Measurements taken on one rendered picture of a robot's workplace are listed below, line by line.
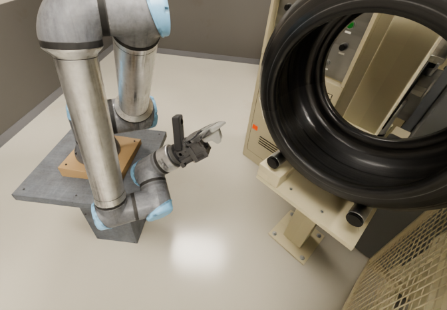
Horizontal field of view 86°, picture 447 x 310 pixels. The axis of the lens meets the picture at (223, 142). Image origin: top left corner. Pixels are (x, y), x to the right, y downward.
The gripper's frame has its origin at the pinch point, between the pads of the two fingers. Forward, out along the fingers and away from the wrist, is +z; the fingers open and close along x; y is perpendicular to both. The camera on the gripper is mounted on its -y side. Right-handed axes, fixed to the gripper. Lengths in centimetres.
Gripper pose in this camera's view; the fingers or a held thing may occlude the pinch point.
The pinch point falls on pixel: (220, 122)
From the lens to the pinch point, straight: 77.0
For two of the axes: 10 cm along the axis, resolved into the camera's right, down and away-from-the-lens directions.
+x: -0.9, 3.7, -9.3
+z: 8.5, -4.5, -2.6
